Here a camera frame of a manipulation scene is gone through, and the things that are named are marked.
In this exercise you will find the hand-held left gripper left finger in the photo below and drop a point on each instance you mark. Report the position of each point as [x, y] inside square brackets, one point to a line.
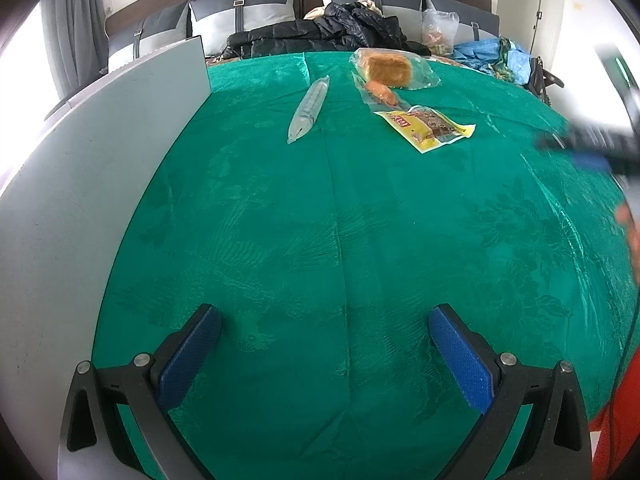
[192, 355]

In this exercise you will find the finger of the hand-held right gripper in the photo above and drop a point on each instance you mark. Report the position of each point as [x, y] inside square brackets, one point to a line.
[585, 142]

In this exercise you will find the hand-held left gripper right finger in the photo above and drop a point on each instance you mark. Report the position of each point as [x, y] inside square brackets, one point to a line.
[462, 360]

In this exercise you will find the yellow brown snack packet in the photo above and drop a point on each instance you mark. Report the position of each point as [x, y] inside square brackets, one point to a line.
[425, 127]

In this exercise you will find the bread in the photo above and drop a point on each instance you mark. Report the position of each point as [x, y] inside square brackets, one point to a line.
[387, 67]

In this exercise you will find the sausage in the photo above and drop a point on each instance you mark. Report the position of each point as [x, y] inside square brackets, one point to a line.
[380, 91]

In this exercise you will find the long snack bar packet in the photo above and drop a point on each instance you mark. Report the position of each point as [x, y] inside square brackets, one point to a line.
[310, 107]

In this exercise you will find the person's right hand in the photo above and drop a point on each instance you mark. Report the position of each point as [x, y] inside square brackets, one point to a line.
[627, 217]

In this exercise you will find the dark bag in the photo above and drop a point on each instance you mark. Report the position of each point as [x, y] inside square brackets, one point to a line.
[540, 80]

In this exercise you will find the green yellow patterned cloth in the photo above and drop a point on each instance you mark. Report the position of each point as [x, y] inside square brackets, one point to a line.
[505, 57]

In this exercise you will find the blue cloth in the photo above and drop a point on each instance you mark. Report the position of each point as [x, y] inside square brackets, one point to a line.
[475, 55]

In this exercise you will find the person's red clothing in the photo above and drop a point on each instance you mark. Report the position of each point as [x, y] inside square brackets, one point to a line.
[620, 445]

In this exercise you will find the clear plastic bag of food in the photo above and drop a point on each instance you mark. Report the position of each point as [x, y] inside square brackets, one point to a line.
[440, 32]

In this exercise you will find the tan cloth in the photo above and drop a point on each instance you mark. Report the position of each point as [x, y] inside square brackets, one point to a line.
[370, 4]

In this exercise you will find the black puffer jacket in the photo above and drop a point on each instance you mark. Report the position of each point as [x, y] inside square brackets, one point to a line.
[350, 27]

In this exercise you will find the patterned bed sheet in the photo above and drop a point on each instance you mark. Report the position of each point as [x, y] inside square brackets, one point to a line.
[222, 61]

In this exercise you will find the grey curtain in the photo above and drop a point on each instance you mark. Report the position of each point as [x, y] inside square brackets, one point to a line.
[75, 25]

